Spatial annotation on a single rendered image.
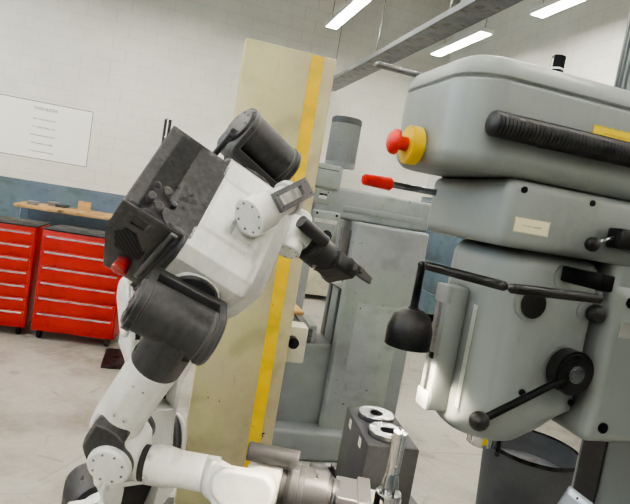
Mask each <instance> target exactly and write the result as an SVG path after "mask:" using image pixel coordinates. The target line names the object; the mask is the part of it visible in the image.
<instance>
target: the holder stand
mask: <svg viewBox="0 0 630 504"><path fill-rule="evenodd" d="M395 429H400V430H404V428H403V427H402V426H401V424H400V423H399V421H398V420H397V419H396V417H395V416H394V415H393V413H392V412H391V411H388V410H386V409H383V408H380V407H376V406H361V407H360V408H356V407H347V411H346V417H345V422H344V428H343V433H342V439H341V444H340V450H339V455H338V461H337V466H336V472H335V476H343V477H348V478H352V479H357V477H363V478H368V479H370V488H371V489H374V490H375V489H376V487H378V486H380V485H381V482H382V480H383V477H384V474H385V472H386V467H387V462H388V457H389V452H390V447H391V442H392V437H393V432H394V430H395ZM404 431H405V430H404ZM418 454H419V449H418V448H417V446H416V445H415V444H414V442H413V441H412V440H411V438H410V437H409V435H408V434H407V438H406V443H405V448H404V453H403V458H402V463H401V468H400V473H399V489H398V490H399V492H400V493H401V495H402V496H401V504H409V500H410V495H411V490H412V485H413V480H414V475H415V469H416V464H417V459H418Z"/></svg>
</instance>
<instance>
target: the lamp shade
mask: <svg viewBox="0 0 630 504"><path fill-rule="evenodd" d="M432 336H433V331H432V324H431V318H430V317H429V316H428V315H427V314H426V313H425V312H424V311H423V310H421V309H420V308H412V307H410V306H408V307H402V308H400V309H398V310H396V311H394V313H393V315H392V317H391V318H390V320H389V322H388V324H387V328H386V334H385V339H384V342H385V343H386V344H387V345H389V346H391V347H394V348H397V349H400V350H404V351H409V352H416V353H427V352H429V351H430V346H431V341H432Z"/></svg>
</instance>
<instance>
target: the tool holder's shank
mask: <svg viewBox="0 0 630 504"><path fill-rule="evenodd" d="M406 438H407V432H406V431H404V430H400V429H395V430H394V432H393V437H392V442H391V447H390V452H389V457H388V462H387V467H386V472H385V474H384V477H383V480H382V482H381V486H382V487H383V489H382V490H383V492H384V493H386V494H389V495H393V494H395V491H397V490H398V489H399V473H400V468H401V463H402V458H403V453H404V448H405V443H406Z"/></svg>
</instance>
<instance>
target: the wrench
mask: <svg viewBox="0 0 630 504"><path fill-rule="evenodd" d="M374 67H376V68H380V69H384V70H388V71H392V72H396V73H399V74H403V75H407V76H411V77H416V76H418V75H420V74H422V72H419V71H415V70H411V69H407V68H403V67H399V66H395V65H392V64H388V63H384V62H380V61H378V62H376V63H374Z"/></svg>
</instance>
